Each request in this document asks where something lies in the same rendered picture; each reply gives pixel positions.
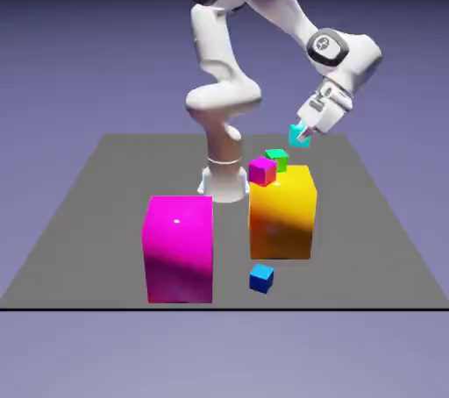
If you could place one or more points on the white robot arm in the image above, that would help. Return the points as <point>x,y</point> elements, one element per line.
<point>224,54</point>

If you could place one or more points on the small green cube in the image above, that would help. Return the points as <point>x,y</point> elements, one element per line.
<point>279,156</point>

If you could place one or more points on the small blue cube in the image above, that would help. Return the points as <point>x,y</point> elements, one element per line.
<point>260,278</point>

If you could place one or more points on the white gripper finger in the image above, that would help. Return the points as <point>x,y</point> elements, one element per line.
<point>306,133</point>

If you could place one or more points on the small magenta cube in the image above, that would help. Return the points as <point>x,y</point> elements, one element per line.
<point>261,170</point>

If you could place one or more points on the small cyan cube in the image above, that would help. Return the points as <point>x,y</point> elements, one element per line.
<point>295,134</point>

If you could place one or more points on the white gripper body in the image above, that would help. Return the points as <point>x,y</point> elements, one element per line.
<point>322,114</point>

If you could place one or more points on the large magenta box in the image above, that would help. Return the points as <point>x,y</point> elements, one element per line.
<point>179,247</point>

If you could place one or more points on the large yellow box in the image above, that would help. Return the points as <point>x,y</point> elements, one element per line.
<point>280,212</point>

